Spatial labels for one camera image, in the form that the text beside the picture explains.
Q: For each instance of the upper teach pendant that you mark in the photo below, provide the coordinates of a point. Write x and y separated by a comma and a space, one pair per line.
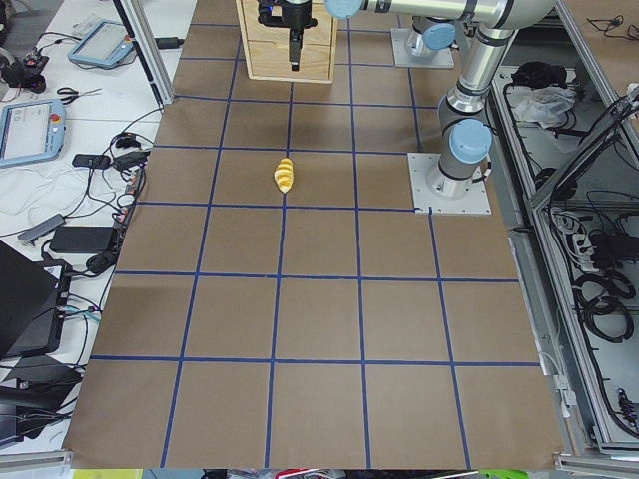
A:
106, 46

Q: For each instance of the black power adapter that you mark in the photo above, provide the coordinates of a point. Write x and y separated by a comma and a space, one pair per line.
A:
68, 239

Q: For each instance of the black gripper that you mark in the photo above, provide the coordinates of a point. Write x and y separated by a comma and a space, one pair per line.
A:
298, 17

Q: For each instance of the black scissors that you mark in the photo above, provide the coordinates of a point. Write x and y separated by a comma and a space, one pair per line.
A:
69, 95

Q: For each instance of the lower teach pendant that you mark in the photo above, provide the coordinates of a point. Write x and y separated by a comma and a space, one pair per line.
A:
32, 132

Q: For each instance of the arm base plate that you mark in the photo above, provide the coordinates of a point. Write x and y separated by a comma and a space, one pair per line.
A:
440, 60
433, 193

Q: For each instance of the white power strip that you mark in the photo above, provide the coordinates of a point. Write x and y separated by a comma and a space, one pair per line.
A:
580, 248

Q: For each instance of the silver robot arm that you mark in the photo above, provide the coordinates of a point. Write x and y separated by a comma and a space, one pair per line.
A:
466, 141
429, 35

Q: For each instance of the toy bread roll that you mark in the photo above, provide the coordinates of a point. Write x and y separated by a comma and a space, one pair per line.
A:
284, 175

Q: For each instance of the black laptop computer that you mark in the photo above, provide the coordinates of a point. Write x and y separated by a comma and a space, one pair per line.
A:
33, 294

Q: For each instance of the black cloth bundle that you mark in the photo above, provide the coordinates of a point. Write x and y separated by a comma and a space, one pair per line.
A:
539, 75

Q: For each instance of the light wooden drawer cabinet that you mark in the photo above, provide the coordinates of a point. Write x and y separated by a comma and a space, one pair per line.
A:
267, 49

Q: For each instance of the teach pendant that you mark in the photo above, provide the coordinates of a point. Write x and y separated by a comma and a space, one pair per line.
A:
32, 132
106, 46

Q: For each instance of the crumpled white cloth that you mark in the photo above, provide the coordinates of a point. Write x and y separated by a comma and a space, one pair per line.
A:
546, 107

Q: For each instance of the aluminium frame post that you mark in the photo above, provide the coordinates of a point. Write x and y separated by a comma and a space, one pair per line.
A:
133, 17

